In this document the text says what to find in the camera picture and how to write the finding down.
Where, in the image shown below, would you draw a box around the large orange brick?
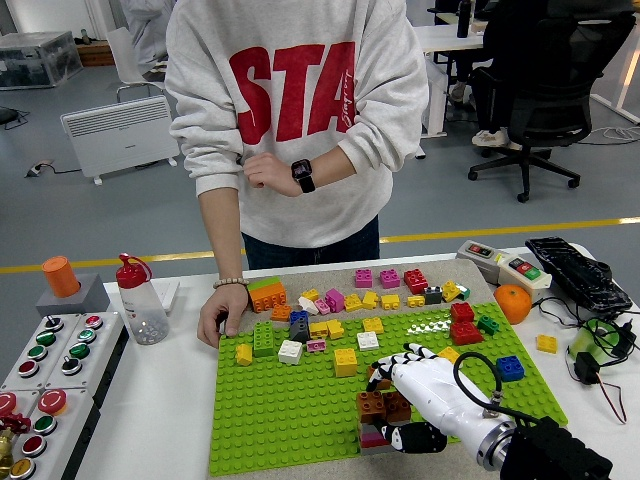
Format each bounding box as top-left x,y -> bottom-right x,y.
248,284 -> 291,314

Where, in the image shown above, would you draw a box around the person's right hand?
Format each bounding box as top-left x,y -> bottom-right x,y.
196,285 -> 250,350

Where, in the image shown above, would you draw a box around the green studded baseplate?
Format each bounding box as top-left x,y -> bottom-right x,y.
208,301 -> 570,478

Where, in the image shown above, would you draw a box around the white desk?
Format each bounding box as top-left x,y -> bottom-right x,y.
414,24 -> 484,136
589,4 -> 640,126

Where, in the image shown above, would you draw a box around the white chair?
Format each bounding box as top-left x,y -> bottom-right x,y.
105,27 -> 169,104

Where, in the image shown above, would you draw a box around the white panel heater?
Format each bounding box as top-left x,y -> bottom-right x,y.
59,95 -> 182,188

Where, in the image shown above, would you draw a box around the black office chair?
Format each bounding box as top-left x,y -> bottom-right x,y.
467,9 -> 636,204

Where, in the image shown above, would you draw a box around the tall yellow brick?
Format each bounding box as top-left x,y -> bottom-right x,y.
333,348 -> 358,378

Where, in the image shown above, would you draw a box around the brass fitting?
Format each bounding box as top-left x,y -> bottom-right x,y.
0,428 -> 17,479

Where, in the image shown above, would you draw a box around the grey station red green buttons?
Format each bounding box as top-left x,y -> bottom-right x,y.
492,252 -> 553,304

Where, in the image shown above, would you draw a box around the orange cylinder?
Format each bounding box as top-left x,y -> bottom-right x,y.
40,255 -> 83,300

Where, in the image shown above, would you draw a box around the wooden crate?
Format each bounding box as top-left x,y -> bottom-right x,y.
76,42 -> 114,68

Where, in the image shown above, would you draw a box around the wide red brick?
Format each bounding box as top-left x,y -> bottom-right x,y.
448,320 -> 486,346

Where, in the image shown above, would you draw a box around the white ribbed panel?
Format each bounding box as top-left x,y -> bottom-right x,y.
422,59 -> 449,140

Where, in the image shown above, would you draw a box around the green tape roll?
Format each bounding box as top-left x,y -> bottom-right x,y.
569,318 -> 622,365

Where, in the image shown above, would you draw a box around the clear bottle red cap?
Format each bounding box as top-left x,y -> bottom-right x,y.
115,252 -> 171,347

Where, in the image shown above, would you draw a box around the white box with green buttons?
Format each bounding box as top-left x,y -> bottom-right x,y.
0,313 -> 83,393
43,311 -> 130,401

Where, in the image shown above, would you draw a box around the person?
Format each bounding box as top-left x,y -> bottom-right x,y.
448,0 -> 601,149
122,0 -> 176,81
163,0 -> 430,271

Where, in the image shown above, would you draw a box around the red valve handle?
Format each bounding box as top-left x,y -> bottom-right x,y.
0,411 -> 33,436

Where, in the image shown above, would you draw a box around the black wristwatch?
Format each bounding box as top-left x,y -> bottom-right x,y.
290,158 -> 317,195

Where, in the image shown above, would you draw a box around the grey station red black buttons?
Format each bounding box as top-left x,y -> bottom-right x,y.
455,239 -> 506,286

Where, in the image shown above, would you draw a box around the lime green flat brick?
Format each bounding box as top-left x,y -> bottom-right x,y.
247,277 -> 282,296

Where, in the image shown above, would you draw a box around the black bottle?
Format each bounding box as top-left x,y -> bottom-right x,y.
455,0 -> 474,40

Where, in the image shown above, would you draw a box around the black plastic-wrapped device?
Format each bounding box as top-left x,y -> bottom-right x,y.
524,235 -> 634,319

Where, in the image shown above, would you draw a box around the white box with mushroom button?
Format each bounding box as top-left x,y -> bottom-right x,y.
0,388 -> 43,441
9,387 -> 104,480

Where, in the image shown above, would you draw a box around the red wire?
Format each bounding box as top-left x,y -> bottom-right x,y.
597,373 -> 628,425

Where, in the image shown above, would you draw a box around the orange fruit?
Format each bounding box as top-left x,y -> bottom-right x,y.
493,283 -> 533,326

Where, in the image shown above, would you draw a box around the black floor cables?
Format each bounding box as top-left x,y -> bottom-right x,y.
0,106 -> 32,132

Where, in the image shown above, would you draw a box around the person's left hand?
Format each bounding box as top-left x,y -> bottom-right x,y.
243,152 -> 300,198

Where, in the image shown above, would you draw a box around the small black module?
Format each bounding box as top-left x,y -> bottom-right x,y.
573,351 -> 601,386

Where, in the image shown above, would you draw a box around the tall lime green brick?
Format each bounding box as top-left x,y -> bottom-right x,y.
252,321 -> 276,358

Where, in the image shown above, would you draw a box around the white black-fingered right robot hand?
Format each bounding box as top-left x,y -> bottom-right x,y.
365,341 -> 516,465

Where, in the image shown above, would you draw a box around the white switch plate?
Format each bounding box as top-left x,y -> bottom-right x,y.
148,278 -> 181,316

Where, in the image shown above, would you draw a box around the black power plug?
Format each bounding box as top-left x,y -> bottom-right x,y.
608,319 -> 639,359

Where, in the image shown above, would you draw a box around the grey block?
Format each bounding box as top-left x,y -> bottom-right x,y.
35,272 -> 111,318

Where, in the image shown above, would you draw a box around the floor socket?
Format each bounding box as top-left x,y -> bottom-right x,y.
24,159 -> 56,180

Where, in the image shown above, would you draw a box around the black cable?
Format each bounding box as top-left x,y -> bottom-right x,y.
530,295 -> 624,351

